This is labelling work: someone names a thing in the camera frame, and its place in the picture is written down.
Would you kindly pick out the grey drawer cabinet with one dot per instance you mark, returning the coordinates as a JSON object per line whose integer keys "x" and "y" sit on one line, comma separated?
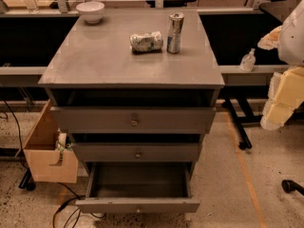
{"x": 100, "y": 57}

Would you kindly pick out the black caster wheel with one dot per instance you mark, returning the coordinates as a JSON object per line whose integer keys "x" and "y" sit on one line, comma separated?
{"x": 290, "y": 186}

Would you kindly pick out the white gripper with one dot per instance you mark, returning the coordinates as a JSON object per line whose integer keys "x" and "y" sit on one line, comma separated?
{"x": 293, "y": 38}

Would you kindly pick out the grey middle drawer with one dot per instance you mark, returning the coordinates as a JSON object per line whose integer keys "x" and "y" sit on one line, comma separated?
{"x": 137, "y": 147}

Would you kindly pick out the grey drawer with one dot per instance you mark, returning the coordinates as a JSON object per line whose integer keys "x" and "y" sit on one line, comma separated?
{"x": 138, "y": 187}
{"x": 137, "y": 147}
{"x": 154, "y": 111}

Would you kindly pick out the upright silver can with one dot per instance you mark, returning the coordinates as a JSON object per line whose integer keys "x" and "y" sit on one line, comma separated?
{"x": 175, "y": 23}

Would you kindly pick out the white ceramic bowl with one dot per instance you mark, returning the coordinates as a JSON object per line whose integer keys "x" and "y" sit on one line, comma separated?
{"x": 92, "y": 11}

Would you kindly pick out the black table leg frame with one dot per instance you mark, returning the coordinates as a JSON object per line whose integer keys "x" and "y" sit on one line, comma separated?
{"x": 243, "y": 94}

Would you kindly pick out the hand sanitizer pump bottle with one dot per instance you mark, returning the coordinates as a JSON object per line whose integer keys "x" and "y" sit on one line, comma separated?
{"x": 248, "y": 61}

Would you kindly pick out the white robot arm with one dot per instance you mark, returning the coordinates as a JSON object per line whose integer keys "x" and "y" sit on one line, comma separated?
{"x": 291, "y": 38}

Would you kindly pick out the grey bottom drawer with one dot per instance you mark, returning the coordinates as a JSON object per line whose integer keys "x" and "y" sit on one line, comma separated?
{"x": 138, "y": 187}

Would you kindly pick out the grey top drawer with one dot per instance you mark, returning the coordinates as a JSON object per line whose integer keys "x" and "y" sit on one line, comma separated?
{"x": 154, "y": 111}

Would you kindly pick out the crushed green white can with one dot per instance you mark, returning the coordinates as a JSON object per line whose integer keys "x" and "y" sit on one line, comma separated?
{"x": 146, "y": 42}

